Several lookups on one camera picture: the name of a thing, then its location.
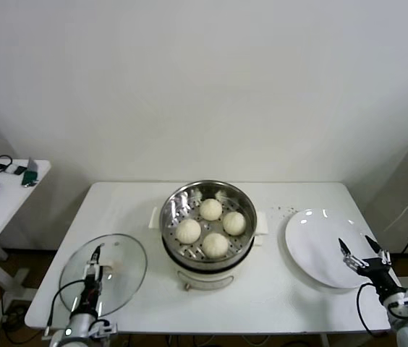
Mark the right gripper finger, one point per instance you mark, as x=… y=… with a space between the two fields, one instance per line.
x=348 y=257
x=379 y=253

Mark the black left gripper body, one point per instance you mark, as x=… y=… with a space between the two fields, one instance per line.
x=91 y=292

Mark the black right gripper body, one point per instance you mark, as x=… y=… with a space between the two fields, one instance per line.
x=377 y=274

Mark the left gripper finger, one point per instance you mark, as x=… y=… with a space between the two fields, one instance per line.
x=94 y=265
x=101 y=272

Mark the white steamed baozi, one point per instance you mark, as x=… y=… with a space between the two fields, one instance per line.
x=215 y=245
x=210 y=209
x=234 y=223
x=188 y=231

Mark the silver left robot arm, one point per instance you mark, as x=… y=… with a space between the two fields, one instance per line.
x=77 y=327

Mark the perforated stainless steel steamer basket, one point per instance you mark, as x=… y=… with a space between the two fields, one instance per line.
x=173 y=213

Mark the white oval plate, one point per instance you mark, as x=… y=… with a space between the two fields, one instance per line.
x=316 y=246

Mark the white side table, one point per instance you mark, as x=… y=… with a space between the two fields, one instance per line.
x=5 y=213

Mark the white electric cooker pot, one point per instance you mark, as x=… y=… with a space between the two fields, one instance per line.
x=207 y=280

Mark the grey upright card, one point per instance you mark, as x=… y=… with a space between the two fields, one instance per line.
x=33 y=163

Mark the small black device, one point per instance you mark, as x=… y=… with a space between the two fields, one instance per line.
x=20 y=169

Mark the small white adapter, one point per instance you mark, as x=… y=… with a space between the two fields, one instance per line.
x=10 y=167

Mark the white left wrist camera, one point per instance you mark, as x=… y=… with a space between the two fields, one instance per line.
x=104 y=327

